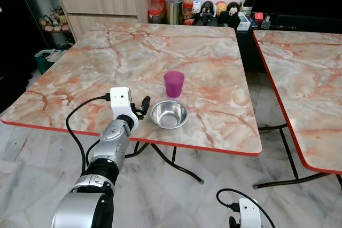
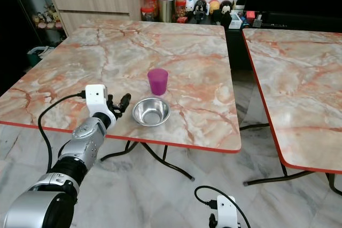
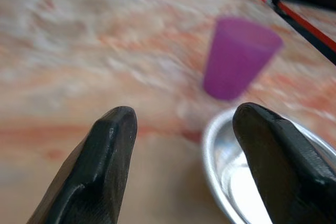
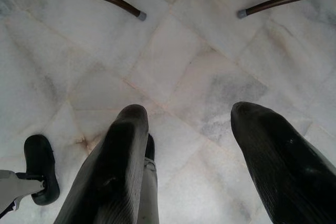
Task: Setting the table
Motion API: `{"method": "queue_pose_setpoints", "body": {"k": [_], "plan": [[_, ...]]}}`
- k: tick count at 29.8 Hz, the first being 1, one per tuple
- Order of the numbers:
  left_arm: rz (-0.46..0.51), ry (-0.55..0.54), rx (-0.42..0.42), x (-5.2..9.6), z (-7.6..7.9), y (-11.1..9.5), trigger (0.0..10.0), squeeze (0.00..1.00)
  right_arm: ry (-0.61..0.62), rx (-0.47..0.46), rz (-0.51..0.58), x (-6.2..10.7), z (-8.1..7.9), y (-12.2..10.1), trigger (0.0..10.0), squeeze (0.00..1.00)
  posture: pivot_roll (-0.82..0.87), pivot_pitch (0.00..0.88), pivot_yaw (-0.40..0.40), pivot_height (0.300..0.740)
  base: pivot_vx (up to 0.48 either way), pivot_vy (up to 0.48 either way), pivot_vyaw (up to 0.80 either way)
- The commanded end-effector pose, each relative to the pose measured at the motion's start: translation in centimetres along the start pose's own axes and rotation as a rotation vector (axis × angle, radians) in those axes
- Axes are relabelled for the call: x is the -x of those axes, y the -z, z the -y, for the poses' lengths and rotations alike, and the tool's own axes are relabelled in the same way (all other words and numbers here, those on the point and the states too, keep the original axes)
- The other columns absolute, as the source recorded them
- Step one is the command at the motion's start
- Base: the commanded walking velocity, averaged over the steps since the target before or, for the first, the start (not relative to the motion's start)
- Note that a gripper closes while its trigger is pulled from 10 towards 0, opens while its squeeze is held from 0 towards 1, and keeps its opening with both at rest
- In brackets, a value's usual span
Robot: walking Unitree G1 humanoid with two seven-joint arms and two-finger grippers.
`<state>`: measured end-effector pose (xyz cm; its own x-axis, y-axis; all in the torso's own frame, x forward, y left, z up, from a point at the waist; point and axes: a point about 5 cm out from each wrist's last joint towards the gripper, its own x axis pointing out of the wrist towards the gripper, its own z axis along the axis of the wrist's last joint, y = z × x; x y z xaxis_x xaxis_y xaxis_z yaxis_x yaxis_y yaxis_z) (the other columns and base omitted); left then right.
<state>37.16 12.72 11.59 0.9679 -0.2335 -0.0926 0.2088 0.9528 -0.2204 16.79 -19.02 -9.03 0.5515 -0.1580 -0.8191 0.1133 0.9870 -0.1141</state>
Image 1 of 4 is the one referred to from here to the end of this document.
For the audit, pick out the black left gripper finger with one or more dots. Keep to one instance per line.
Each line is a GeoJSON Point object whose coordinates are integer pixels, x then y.
{"type": "Point", "coordinates": [146, 103]}
{"type": "Point", "coordinates": [140, 105]}

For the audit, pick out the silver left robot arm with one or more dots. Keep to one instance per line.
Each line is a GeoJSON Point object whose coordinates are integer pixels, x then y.
{"type": "Point", "coordinates": [109, 142]}

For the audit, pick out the stainless steel bowl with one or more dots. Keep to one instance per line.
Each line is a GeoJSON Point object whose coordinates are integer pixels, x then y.
{"type": "Point", "coordinates": [170, 115]}

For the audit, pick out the purple plastic cup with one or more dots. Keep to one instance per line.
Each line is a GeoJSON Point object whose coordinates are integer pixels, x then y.
{"type": "Point", "coordinates": [174, 85]}

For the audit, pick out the large marble pattern folding table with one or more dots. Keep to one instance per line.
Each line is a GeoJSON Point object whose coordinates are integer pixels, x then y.
{"type": "Point", "coordinates": [117, 62]}

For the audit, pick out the stainless steel tumbler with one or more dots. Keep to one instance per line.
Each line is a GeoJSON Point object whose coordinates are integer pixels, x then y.
{"type": "Point", "coordinates": [173, 10]}

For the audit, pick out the green bin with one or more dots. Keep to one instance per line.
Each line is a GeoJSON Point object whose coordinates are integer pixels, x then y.
{"type": "Point", "coordinates": [49, 57]}

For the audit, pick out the white toy figurine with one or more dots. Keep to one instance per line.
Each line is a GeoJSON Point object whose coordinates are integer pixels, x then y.
{"type": "Point", "coordinates": [196, 7]}

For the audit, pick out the light wooden drawer cabinet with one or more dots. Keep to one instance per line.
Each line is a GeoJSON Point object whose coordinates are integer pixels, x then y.
{"type": "Point", "coordinates": [101, 4]}

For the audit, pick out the yellow toy figurine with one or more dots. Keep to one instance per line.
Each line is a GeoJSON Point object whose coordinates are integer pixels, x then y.
{"type": "Point", "coordinates": [220, 8]}

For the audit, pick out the glass display shelf with figurines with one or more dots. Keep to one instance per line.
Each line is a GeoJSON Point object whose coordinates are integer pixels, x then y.
{"type": "Point", "coordinates": [53, 20]}

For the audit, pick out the black round toy figurine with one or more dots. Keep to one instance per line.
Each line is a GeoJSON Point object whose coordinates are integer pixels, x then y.
{"type": "Point", "coordinates": [233, 9]}

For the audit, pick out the small red box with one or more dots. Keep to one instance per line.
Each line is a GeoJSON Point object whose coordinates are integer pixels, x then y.
{"type": "Point", "coordinates": [259, 16]}

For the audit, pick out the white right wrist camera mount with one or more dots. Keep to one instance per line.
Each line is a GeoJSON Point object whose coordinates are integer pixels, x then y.
{"type": "Point", "coordinates": [249, 212]}

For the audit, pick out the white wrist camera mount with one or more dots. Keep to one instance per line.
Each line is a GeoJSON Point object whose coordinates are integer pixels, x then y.
{"type": "Point", "coordinates": [121, 97]}
{"type": "Point", "coordinates": [249, 212]}

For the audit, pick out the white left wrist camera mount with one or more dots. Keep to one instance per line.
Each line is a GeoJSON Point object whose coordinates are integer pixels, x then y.
{"type": "Point", "coordinates": [121, 97]}

